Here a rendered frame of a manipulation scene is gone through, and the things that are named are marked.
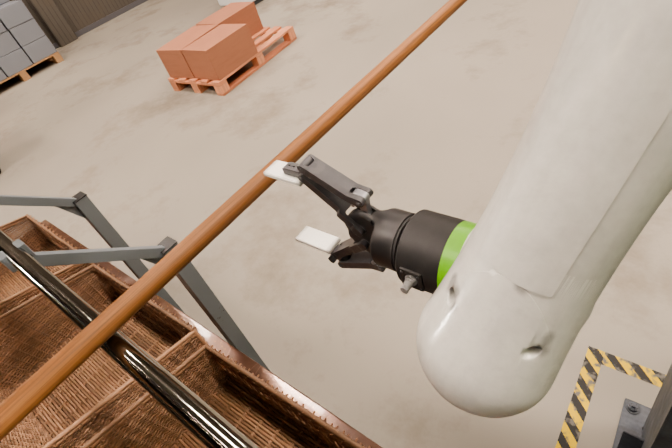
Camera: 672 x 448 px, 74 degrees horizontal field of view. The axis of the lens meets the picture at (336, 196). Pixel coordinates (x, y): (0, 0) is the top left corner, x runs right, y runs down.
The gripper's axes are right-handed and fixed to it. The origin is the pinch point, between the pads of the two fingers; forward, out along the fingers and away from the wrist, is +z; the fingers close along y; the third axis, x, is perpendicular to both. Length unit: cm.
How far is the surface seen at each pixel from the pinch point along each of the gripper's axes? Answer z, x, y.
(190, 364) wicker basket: 35, -22, 45
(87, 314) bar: 15.1, -28.1, 0.5
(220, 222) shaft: 6.9, -8.2, -1.5
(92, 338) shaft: 7.0, -29.7, -2.1
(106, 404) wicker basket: 41, -38, 39
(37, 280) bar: 30.9, -29.2, 0.5
